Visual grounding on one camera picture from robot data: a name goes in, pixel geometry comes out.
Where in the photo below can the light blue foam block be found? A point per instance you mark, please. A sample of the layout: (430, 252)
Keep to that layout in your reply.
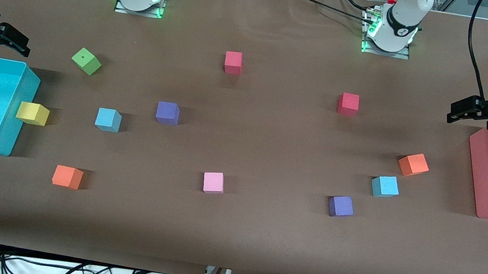
(385, 186)
(108, 119)

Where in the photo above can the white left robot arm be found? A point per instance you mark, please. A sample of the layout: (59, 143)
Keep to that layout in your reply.
(400, 25)

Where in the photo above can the orange foam block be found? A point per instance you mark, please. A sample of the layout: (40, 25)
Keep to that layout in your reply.
(66, 176)
(413, 164)

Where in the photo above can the green foam block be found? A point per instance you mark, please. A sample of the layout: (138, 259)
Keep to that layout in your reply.
(86, 60)

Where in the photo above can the yellow foam block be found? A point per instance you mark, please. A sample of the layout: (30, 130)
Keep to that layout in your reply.
(32, 113)

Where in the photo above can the red foam block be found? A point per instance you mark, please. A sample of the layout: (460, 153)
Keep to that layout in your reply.
(348, 103)
(233, 61)

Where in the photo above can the purple foam block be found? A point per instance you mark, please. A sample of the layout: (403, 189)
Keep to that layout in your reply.
(167, 112)
(341, 205)

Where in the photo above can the brown table cover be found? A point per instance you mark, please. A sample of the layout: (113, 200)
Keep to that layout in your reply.
(259, 234)

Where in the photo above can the pink foam block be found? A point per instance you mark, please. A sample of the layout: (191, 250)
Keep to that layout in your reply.
(214, 182)

